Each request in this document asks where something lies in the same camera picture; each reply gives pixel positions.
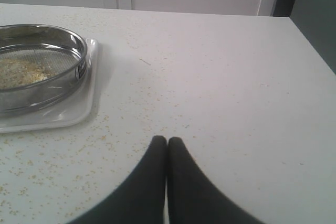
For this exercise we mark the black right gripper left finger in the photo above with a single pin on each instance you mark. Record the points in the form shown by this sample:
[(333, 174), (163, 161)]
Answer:
[(140, 198)]

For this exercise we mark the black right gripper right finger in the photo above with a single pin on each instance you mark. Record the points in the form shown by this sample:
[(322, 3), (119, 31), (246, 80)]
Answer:
[(192, 197)]

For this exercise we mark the round stainless steel sieve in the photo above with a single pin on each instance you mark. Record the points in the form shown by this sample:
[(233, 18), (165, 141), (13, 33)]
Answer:
[(59, 51)]

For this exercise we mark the white plastic tray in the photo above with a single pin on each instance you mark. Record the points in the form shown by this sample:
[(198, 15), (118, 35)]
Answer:
[(68, 112)]

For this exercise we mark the yellow and white grain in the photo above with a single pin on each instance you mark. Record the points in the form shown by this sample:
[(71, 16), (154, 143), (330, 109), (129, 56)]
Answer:
[(17, 73)]

